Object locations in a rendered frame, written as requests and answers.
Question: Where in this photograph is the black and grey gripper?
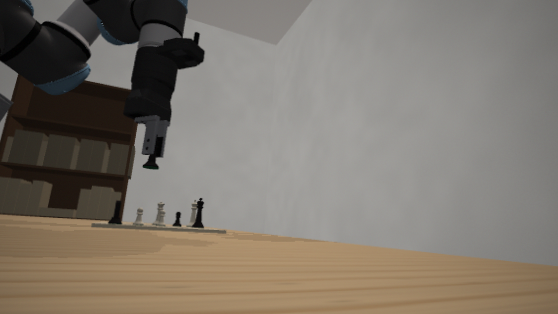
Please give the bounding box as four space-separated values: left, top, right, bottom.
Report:
123 23 205 158

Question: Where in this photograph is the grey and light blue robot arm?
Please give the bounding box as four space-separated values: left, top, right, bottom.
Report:
0 0 188 95

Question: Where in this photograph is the white chess king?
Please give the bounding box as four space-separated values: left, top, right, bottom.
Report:
187 200 197 227

